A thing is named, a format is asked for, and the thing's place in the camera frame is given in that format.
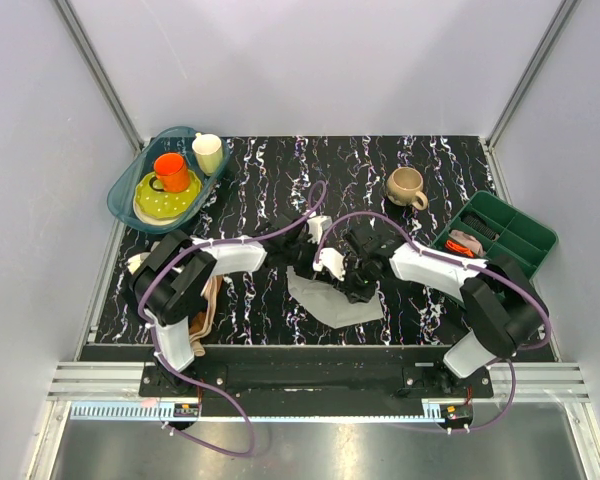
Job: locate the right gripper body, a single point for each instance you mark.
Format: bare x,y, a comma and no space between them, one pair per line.
359,281

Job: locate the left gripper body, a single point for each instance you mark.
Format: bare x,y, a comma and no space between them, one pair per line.
300,256

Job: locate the grey underwear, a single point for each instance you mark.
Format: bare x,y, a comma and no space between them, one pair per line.
329,306

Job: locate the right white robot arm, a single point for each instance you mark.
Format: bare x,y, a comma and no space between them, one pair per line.
502,308

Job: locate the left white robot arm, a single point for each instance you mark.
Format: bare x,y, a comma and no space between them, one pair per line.
173,288

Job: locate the orange black rolled underwear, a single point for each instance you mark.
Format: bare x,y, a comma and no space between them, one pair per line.
459,249

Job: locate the pinkish beige rolled underwear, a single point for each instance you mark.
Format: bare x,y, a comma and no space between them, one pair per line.
468,240

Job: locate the black white striped rolled underwear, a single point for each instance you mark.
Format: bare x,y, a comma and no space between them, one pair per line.
480,225

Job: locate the beige ceramic mug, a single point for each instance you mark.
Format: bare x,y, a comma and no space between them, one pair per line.
404,188

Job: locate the beige tan garment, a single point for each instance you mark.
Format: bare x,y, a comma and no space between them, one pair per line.
201,324

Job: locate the cream yellow cup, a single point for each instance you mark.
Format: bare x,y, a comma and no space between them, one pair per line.
208,150

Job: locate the yellow green dotted plate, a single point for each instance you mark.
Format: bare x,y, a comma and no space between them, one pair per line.
156,207

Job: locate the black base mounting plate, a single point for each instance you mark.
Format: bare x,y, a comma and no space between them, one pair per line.
320,381

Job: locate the orange cup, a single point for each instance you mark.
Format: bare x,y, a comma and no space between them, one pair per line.
171,174

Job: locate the light grey garment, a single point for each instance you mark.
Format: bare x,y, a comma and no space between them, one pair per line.
134,263

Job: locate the green plastic divided organizer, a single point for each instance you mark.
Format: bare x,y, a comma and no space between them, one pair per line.
523,238

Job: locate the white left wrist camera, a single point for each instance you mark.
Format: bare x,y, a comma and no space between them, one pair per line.
317,227

